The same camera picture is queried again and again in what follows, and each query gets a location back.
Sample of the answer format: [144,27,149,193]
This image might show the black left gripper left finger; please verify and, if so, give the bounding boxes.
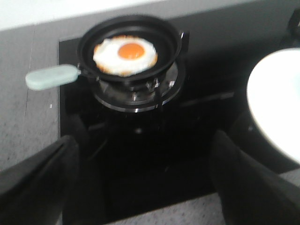
[0,135,79,225]

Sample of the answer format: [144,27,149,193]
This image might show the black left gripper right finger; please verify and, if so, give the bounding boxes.
[210,130,300,225]

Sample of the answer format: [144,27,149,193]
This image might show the white round plate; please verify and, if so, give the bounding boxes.
[247,48,300,163]

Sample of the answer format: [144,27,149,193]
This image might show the fried egg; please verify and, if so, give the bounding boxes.
[93,35,158,77]

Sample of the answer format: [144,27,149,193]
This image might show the black frying pan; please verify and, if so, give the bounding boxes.
[25,15,182,90]

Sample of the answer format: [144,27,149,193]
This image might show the black glass gas cooktop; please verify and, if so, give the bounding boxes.
[59,34,300,225]

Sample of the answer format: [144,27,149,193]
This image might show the black burner with pan support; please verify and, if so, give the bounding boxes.
[93,31,190,113]

